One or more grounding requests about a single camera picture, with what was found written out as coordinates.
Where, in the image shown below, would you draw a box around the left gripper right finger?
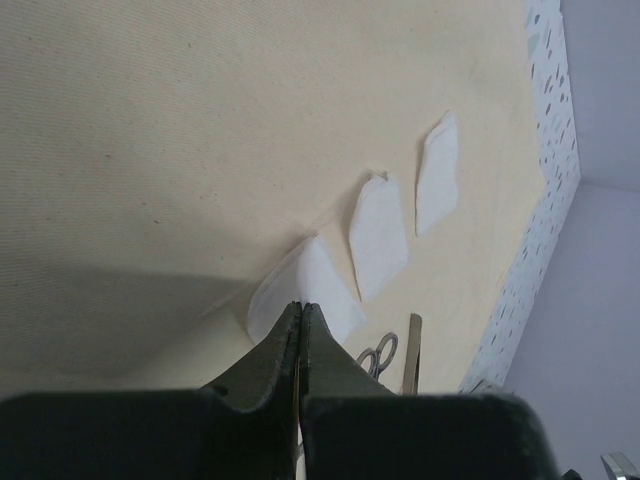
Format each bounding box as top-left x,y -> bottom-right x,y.
299,304 -> 560,480

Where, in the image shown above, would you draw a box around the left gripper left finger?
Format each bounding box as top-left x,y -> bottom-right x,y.
1,302 -> 303,479

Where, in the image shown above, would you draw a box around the white gauze pad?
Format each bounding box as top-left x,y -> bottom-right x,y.
246,236 -> 367,344
349,174 -> 409,302
415,111 -> 459,236

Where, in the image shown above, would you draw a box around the steel surgical scissors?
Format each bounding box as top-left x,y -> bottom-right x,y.
356,332 -> 399,381

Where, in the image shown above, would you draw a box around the steel tweezers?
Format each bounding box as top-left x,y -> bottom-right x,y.
401,313 -> 423,395

